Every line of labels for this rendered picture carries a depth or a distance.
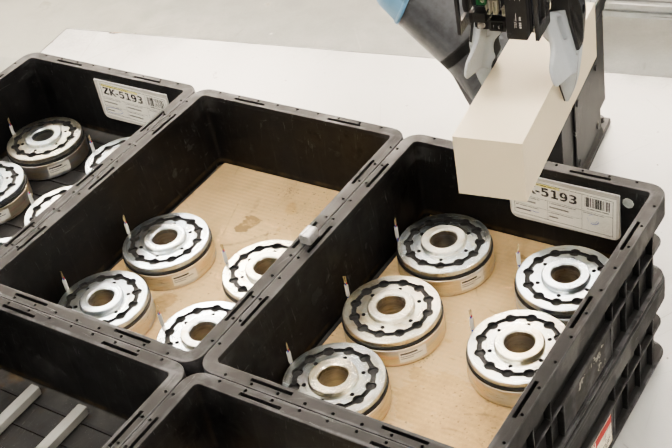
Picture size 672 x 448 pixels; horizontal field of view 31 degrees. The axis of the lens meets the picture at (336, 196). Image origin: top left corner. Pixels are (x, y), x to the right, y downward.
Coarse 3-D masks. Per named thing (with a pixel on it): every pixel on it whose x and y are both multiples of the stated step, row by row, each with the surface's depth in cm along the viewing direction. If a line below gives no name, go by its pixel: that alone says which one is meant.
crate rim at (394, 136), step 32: (192, 96) 149; (224, 96) 148; (160, 128) 145; (352, 128) 138; (384, 128) 136; (128, 160) 140; (352, 192) 128; (320, 224) 124; (288, 256) 121; (0, 288) 124; (256, 288) 118; (64, 320) 119; (96, 320) 118; (224, 320) 115; (160, 352) 112; (192, 352) 112
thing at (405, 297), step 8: (376, 296) 123; (384, 296) 123; (392, 296) 124; (400, 296) 123; (408, 296) 123; (368, 304) 123; (376, 304) 123; (408, 304) 122; (368, 312) 122; (376, 312) 122; (400, 312) 121; (408, 312) 121; (376, 320) 121; (384, 320) 120; (392, 320) 120; (400, 320) 120
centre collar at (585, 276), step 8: (552, 264) 123; (560, 264) 123; (568, 264) 123; (576, 264) 123; (584, 264) 122; (544, 272) 122; (552, 272) 123; (584, 272) 121; (544, 280) 121; (552, 280) 121; (576, 280) 121; (584, 280) 120; (552, 288) 121; (560, 288) 120; (568, 288) 120; (576, 288) 120
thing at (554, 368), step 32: (384, 160) 131; (640, 192) 121; (640, 224) 116; (608, 288) 110; (256, 320) 115; (576, 320) 108; (224, 352) 111; (576, 352) 106; (256, 384) 107; (544, 384) 102; (352, 416) 102; (512, 416) 99
